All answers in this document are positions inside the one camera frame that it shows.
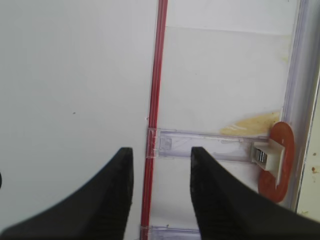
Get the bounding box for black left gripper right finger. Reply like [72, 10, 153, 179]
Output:
[190, 147, 320, 240]

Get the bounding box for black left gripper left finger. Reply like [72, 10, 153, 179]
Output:
[0, 147, 134, 240]

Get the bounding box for white tomato pusher block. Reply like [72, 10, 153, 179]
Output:
[250, 139, 286, 187]

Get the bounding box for red tomato slices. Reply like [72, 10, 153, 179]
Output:
[258, 121, 295, 203]

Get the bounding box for white metal tray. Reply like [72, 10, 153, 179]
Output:
[297, 86, 320, 222]

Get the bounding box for red left boundary strip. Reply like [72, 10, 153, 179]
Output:
[139, 0, 168, 240]

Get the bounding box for clear upper left rail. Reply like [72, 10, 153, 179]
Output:
[145, 127, 272, 163]

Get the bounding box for clear rail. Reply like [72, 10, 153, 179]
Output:
[145, 127, 272, 163]
[139, 225, 201, 240]

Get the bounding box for clear lower left rail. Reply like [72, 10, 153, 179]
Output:
[139, 225, 201, 240]

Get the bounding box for clear left divider wall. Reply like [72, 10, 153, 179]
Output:
[281, 0, 320, 211]

